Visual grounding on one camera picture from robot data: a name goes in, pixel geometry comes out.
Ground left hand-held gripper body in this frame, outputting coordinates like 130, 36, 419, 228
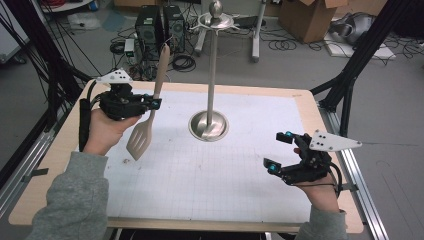
95, 68, 152, 122

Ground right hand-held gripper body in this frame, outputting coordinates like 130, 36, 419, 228
281, 129, 363, 185

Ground wooden slotted spatula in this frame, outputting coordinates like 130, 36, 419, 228
125, 43, 172, 162

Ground person's right hand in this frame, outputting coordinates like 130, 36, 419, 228
293, 148, 341, 214

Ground person's left hand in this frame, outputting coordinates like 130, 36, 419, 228
83, 108, 143, 157

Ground white power adapter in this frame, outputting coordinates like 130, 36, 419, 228
123, 38, 136, 58

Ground metal utensil stand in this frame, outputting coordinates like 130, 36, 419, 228
188, 0, 241, 143

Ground large black computer tower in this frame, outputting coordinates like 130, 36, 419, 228
134, 4, 165, 63

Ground white grid mat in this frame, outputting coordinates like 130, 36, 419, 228
77, 89, 313, 224

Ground slim black computer tower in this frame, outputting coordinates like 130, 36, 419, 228
163, 4, 186, 54

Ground clear plastic bag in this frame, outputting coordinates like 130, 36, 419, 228
68, 12, 101, 31

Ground white metal stand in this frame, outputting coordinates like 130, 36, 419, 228
194, 0, 268, 64

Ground white round table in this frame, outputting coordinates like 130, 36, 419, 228
39, 0, 94, 14

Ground cardboard box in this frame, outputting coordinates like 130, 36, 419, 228
278, 0, 349, 44

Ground grey bag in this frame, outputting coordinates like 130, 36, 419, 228
329, 12, 376, 46

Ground white flat board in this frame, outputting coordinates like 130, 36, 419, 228
323, 31, 398, 61

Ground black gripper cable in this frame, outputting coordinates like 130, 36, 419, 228
293, 163, 344, 198

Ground black wrist strap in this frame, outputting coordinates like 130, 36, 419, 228
78, 89, 103, 153

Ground coil of black cable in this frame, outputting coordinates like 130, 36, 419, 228
171, 54, 197, 73

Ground aluminium rail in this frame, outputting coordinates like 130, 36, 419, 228
318, 104, 389, 240
0, 109, 64, 218

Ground black frame with cables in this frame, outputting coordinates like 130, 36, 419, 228
0, 0, 93, 128

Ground thin black cable loops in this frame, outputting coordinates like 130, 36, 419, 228
268, 39, 298, 52

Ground black frame strut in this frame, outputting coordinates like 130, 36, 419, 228
309, 0, 413, 139

